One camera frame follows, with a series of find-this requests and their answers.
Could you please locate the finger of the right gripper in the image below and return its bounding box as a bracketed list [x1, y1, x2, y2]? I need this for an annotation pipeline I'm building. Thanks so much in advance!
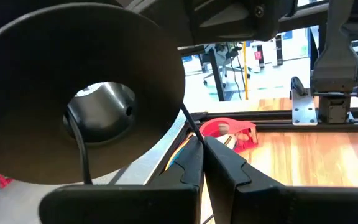
[116, 0, 196, 48]

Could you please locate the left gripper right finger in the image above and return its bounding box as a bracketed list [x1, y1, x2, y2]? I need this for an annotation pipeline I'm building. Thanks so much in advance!
[203, 136, 358, 224]

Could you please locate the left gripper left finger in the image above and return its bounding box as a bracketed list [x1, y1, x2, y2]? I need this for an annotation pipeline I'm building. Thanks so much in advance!
[39, 136, 205, 224]

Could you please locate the long thin black cord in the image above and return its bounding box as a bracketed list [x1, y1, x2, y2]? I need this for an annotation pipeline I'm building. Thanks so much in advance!
[65, 102, 214, 224]

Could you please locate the black round cord spool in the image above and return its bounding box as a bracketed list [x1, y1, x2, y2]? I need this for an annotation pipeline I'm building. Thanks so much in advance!
[0, 2, 186, 185]

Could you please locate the office chair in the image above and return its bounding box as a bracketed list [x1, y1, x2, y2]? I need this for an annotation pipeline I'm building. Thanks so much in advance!
[202, 42, 252, 88]

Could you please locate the black side desk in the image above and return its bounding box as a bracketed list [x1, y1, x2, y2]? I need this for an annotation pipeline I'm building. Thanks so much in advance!
[178, 43, 229, 102]

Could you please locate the bundle of coloured tubes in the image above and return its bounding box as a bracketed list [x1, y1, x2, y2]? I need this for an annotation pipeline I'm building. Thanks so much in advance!
[165, 133, 196, 171]

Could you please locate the red tape dispenser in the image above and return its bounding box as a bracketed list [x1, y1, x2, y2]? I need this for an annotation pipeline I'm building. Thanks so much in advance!
[199, 117, 259, 153]

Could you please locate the yellow hanging cable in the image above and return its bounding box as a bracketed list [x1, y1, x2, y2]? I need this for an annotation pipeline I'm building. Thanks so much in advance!
[242, 41, 249, 101]

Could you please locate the silver mounting bracket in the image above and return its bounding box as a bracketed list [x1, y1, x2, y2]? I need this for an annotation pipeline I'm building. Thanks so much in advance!
[290, 88, 319, 126]

